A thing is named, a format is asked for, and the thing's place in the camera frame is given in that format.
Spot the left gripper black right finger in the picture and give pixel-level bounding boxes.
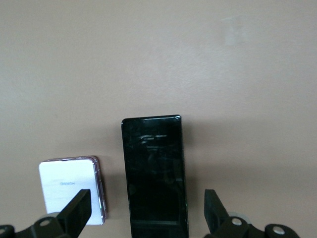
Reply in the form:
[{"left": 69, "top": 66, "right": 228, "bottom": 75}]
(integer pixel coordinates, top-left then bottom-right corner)
[{"left": 205, "top": 189, "right": 254, "bottom": 238}]

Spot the pink white flip phone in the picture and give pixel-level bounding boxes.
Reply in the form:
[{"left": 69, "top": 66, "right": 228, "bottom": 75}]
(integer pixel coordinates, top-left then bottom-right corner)
[{"left": 38, "top": 155, "right": 107, "bottom": 226}]

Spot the long black smartphone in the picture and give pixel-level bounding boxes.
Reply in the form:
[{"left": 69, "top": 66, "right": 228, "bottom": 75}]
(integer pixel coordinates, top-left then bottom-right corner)
[{"left": 121, "top": 114, "right": 190, "bottom": 238}]

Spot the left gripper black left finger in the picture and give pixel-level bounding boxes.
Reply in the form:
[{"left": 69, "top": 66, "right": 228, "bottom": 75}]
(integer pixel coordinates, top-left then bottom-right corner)
[{"left": 17, "top": 188, "right": 93, "bottom": 238}]

